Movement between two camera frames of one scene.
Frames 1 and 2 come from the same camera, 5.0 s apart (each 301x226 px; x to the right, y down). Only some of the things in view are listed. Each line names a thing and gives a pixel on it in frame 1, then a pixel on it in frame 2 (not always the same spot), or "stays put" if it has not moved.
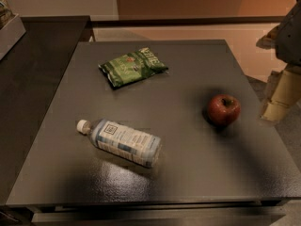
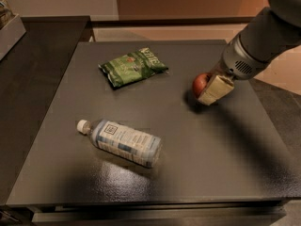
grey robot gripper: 290,38 → 235,62
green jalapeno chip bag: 133,68 stays put
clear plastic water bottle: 135,146 stays put
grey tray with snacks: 11,27 stays put
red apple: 224,109 → 199,82
